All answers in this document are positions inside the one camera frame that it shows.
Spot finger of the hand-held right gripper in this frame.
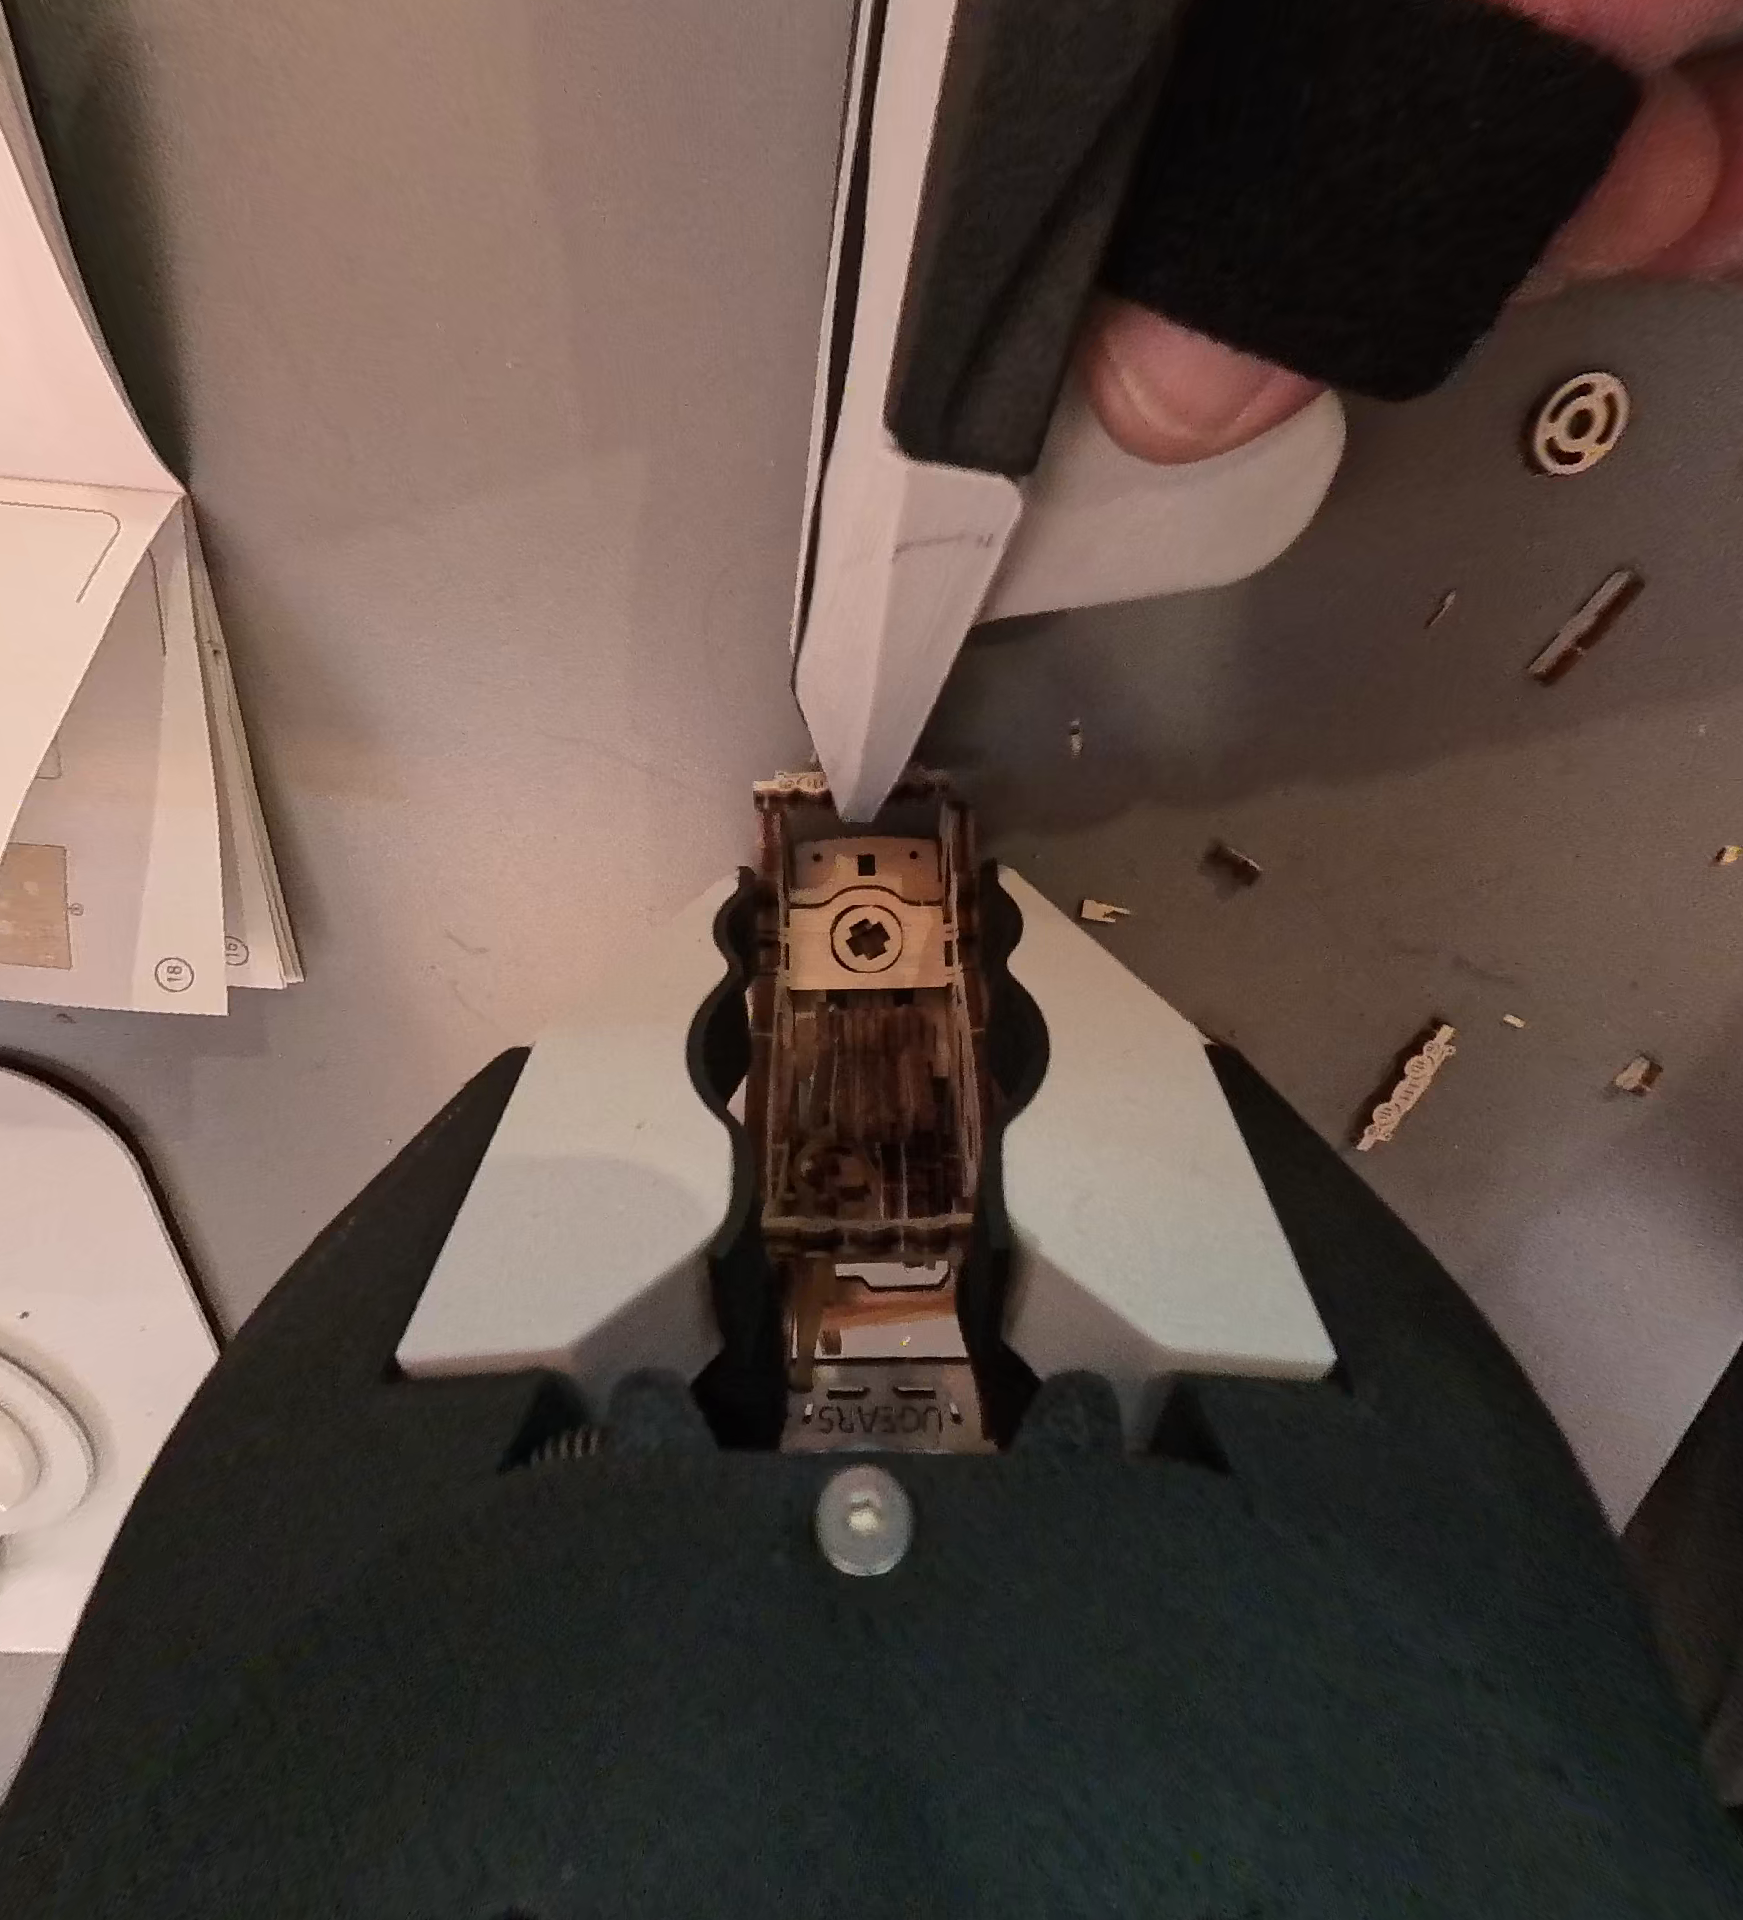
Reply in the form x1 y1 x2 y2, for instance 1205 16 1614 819
787 0 1027 829

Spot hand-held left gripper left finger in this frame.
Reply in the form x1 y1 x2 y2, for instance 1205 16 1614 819
395 869 784 1384

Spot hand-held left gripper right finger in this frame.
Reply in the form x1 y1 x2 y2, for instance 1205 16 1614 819
961 861 1339 1449

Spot wooden model car chassis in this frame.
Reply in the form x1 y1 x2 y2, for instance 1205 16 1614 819
742 768 1001 1453

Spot short ornamented wooden strip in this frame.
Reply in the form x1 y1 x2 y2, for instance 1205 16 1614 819
1352 1021 1461 1154

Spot round wooden wheel part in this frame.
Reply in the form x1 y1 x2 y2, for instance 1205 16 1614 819
1528 372 1631 478

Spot small wooden bar part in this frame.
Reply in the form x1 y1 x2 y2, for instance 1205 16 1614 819
1528 567 1645 690

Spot white instruction booklet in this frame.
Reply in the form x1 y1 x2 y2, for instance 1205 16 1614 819
0 0 306 1016

